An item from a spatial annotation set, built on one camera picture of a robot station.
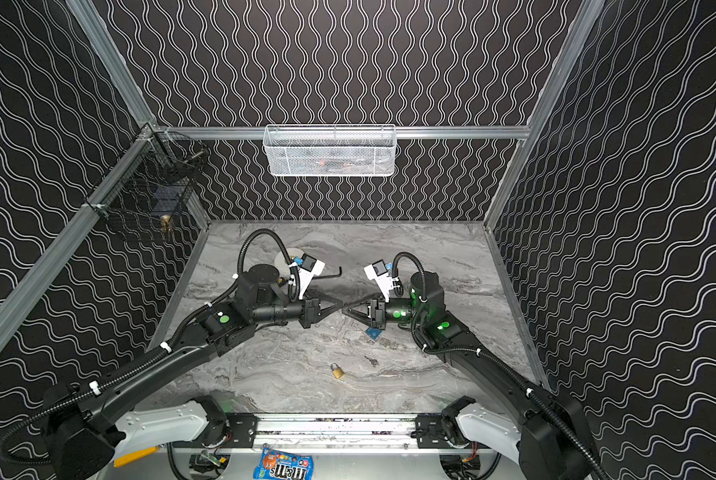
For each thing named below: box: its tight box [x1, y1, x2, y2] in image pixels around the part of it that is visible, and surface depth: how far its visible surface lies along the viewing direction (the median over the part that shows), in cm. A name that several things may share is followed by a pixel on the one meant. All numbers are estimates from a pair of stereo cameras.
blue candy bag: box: [253, 447, 314, 480], surface depth 70 cm
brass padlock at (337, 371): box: [330, 362, 345, 379], surface depth 86 cm
